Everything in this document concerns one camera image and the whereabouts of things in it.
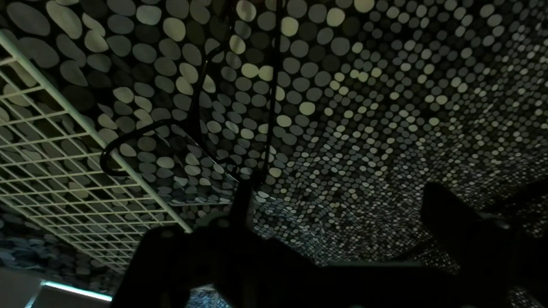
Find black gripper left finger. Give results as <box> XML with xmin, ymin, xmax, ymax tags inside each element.
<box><xmin>110</xmin><ymin>178</ymin><xmax>314</xmax><ymax>308</ymax></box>

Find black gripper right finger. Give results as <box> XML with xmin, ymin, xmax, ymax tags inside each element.
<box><xmin>420</xmin><ymin>180</ymin><xmax>548</xmax><ymax>308</ymax></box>

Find black white dotted bedspread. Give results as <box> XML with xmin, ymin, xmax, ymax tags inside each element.
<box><xmin>0</xmin><ymin>0</ymin><xmax>548</xmax><ymax>308</ymax></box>

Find white wire grid rack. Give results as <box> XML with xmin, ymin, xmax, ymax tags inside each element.
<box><xmin>0</xmin><ymin>31</ymin><xmax>196</xmax><ymax>277</ymax></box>

